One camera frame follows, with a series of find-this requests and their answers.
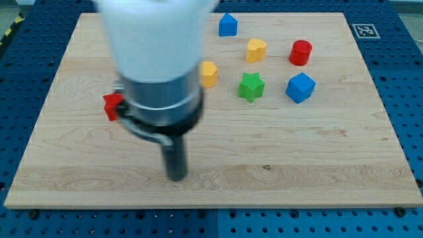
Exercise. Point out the red star block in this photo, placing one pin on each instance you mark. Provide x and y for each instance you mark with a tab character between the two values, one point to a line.
111	102

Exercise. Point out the yellow heart block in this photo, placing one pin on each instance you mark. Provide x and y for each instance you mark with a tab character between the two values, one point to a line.
256	50

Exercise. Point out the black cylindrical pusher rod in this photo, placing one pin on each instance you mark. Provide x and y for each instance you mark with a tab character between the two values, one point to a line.
174	155

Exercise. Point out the red cylinder block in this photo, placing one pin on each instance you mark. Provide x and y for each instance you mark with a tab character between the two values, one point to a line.
300	52

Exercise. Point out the blue house-shaped block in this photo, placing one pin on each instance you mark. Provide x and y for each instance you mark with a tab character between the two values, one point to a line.
227	25

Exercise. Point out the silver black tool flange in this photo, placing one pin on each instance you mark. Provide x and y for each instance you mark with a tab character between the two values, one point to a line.
172	107

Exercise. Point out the fiducial marker tag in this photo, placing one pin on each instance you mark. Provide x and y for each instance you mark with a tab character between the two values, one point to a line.
366	31

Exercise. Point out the blue cube block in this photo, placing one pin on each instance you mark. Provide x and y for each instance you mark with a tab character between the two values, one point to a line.
300	88

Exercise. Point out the wooden board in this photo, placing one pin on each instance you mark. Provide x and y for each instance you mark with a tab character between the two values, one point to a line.
336	149

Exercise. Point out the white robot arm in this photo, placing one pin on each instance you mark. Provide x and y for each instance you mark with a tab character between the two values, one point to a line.
157	50

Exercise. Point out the yellow pentagon block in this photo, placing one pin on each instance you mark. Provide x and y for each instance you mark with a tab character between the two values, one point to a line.
208	74

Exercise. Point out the green star block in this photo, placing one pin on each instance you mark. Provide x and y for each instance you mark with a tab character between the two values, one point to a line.
251	86

